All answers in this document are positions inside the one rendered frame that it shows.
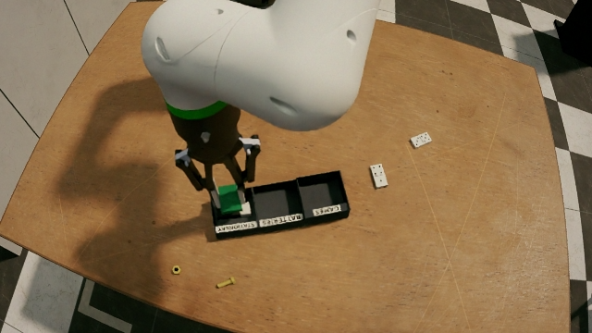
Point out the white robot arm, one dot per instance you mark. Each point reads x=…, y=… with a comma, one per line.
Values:
x=297, y=65

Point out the black rack of three bins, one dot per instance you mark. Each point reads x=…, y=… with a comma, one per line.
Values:
x=276, y=200

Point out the white domino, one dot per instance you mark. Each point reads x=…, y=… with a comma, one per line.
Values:
x=420, y=140
x=379, y=176

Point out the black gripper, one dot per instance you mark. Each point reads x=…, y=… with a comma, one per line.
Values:
x=220, y=150

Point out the yellow bolt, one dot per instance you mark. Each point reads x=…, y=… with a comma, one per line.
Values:
x=231, y=280

